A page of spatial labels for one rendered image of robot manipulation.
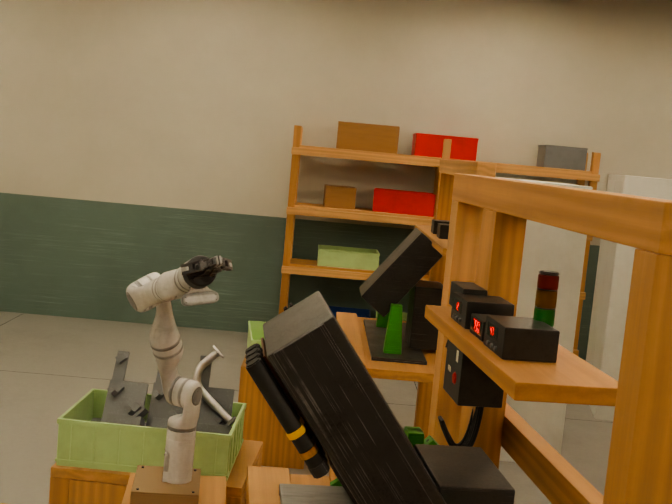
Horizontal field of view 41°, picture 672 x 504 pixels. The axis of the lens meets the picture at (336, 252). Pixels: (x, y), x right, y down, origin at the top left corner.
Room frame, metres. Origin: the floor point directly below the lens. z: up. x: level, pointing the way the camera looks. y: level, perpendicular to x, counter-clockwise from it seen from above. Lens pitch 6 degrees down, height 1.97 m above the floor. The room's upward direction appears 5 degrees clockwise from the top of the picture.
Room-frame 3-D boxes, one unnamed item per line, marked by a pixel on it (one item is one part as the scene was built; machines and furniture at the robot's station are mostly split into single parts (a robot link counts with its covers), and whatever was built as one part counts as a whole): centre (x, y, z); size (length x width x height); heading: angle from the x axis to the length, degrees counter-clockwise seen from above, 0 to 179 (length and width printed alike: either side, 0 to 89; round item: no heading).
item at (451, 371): (2.37, -0.40, 1.42); 0.17 x 0.12 x 0.15; 7
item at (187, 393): (2.77, 0.43, 1.14); 0.09 x 0.09 x 0.17; 68
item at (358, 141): (9.06, -0.98, 1.14); 3.01 x 0.54 x 2.28; 91
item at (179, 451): (2.77, 0.44, 0.98); 0.09 x 0.09 x 0.17; 10
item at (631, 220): (2.27, -0.50, 1.89); 1.50 x 0.09 x 0.09; 7
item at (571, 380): (2.27, -0.46, 1.52); 0.90 x 0.25 x 0.04; 7
